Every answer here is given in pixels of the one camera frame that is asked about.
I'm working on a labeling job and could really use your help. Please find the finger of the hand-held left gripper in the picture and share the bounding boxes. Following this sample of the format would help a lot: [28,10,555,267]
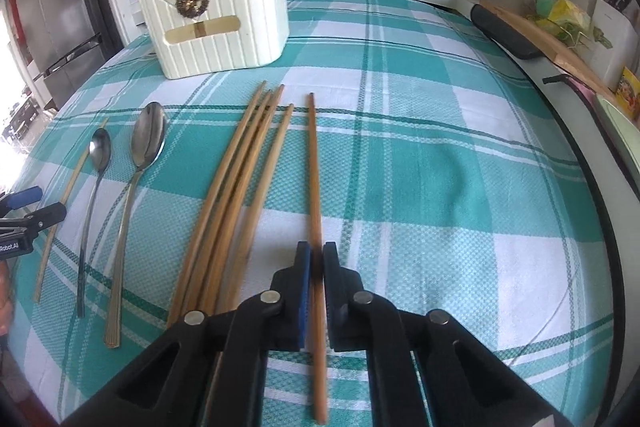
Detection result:
[0,202,68,234]
[0,186,44,214]

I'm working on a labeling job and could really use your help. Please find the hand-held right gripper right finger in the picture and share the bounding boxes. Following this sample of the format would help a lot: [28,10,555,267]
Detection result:
[322,241,576,427]

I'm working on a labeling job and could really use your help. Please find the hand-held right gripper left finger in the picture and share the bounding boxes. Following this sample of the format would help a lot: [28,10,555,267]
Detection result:
[60,241,313,427]

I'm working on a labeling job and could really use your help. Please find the thin bamboo chopstick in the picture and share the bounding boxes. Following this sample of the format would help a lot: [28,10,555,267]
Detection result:
[32,117,110,304]

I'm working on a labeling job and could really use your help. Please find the small steel spoon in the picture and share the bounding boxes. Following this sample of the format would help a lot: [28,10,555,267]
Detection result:
[76,128,113,319]

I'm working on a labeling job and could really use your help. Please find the large steel spoon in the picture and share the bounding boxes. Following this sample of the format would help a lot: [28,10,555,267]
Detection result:
[103,101,167,349]

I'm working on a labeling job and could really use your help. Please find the cream ribbed utensil holder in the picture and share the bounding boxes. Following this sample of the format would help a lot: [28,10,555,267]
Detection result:
[137,0,291,80]

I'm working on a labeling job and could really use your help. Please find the teal plaid tablecloth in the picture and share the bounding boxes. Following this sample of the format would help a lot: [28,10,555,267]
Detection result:
[7,0,618,427]

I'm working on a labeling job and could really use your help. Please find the steel refrigerator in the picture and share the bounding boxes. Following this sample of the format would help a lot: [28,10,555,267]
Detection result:
[0,0,108,110]

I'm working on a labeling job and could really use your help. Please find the pale green tray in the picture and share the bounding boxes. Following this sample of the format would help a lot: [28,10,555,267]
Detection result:
[595,94,640,190]

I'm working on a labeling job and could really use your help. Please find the wooden cutting board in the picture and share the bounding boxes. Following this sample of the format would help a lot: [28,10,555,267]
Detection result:
[480,0,617,104]

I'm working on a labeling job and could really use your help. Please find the yellow snack packet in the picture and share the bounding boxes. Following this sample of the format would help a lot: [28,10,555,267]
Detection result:
[615,67,640,120]

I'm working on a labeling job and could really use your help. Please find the yellow plastic bag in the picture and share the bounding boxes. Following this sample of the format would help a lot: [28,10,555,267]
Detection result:
[542,0,594,44]

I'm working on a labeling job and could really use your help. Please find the white knife block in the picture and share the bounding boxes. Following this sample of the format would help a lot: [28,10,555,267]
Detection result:
[589,0,637,88]

